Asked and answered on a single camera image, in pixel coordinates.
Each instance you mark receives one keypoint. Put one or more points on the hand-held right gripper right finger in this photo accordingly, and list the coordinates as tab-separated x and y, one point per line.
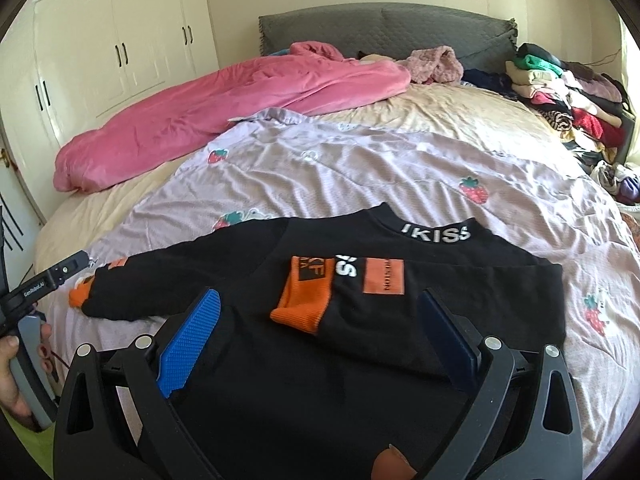
450	340

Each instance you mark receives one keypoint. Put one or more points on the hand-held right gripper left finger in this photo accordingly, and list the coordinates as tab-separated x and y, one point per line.
192	340

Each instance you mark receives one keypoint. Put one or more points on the black sweater with orange cuffs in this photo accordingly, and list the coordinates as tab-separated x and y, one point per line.
300	385

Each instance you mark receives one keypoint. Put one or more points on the pile of folded clothes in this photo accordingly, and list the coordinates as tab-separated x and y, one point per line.
560	90

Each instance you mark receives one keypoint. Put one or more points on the person's left hand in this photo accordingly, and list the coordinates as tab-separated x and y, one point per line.
7	380

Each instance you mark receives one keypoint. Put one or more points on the person's right hand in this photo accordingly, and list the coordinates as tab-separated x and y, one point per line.
395	465

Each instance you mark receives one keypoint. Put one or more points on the yellow-green cloth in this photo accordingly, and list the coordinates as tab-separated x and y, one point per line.
22	452

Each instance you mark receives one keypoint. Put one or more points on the lilac strawberry print blanket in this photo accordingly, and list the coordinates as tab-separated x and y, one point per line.
350	165

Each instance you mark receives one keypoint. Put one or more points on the beige bed sheet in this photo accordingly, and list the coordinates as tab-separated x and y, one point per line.
450	107

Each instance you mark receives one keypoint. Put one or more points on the white and purple garments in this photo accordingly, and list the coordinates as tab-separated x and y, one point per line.
617	177

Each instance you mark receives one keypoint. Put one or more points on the pink blanket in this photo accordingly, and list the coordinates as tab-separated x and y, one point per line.
200	105

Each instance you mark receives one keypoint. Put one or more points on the cream wardrobe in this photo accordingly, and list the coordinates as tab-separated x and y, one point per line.
110	40

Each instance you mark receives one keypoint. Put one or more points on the dark blue garment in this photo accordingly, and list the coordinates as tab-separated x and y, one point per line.
487	81

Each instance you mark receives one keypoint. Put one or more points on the black storage bin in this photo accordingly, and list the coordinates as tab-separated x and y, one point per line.
629	132

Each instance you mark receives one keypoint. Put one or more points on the pink fluffy garment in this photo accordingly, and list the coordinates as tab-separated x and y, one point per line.
435	65

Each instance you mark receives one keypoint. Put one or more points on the grey quilted headboard cushion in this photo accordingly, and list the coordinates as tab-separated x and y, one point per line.
350	27

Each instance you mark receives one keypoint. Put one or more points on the pale yellow curtain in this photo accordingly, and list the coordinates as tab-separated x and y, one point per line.
629	55

